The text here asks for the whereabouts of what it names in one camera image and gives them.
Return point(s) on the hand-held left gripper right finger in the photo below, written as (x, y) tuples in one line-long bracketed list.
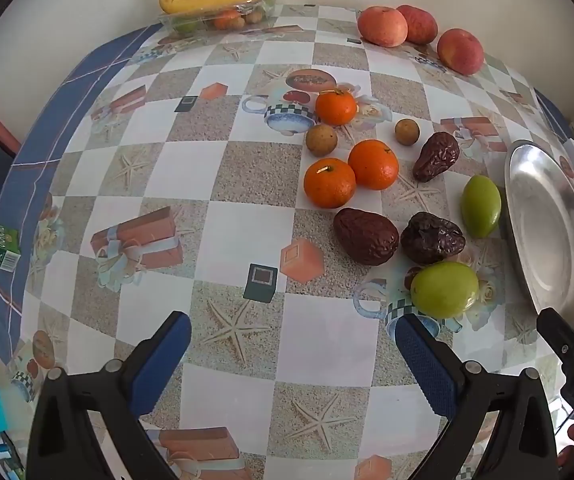
[(424, 360)]

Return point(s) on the silver metal plate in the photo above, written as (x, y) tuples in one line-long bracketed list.
[(547, 220)]

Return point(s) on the clear plastic container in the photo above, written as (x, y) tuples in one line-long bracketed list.
[(262, 2)]

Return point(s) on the dried red date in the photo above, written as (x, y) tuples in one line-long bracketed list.
[(432, 237), (436, 156), (410, 276), (366, 236)]

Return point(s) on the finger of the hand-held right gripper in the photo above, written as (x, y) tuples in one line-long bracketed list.
[(562, 342)]

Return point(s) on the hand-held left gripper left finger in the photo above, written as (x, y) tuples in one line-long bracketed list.
[(164, 360)]

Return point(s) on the green jujube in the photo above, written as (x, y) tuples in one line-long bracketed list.
[(444, 290), (481, 206)]

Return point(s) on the brown longan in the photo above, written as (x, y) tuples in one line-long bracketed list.
[(407, 131), (321, 140), (253, 16)]

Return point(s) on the red apple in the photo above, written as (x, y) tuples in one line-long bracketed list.
[(460, 51), (382, 26), (422, 22)]

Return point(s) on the green fruit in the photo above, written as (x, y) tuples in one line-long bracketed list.
[(187, 26)]

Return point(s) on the printed checkered tablecloth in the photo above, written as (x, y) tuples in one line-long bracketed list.
[(247, 185)]

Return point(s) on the orange tangerine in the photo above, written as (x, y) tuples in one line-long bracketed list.
[(329, 182), (227, 20), (336, 106), (373, 164)]

